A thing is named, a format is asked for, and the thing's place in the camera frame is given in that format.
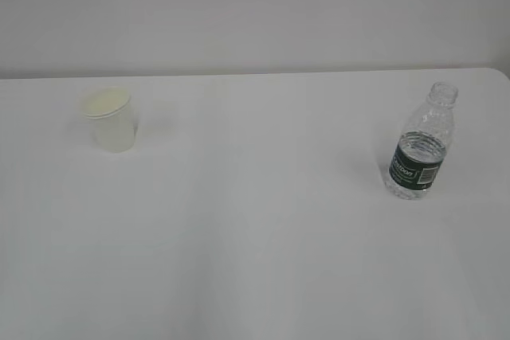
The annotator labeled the white paper cup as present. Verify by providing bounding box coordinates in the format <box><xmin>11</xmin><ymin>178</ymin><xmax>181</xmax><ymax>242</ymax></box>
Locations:
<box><xmin>81</xmin><ymin>88</ymin><xmax>136</xmax><ymax>153</ymax></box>

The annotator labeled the clear plastic water bottle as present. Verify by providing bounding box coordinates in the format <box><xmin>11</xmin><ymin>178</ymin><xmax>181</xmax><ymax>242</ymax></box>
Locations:
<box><xmin>385</xmin><ymin>82</ymin><xmax>458</xmax><ymax>200</ymax></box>

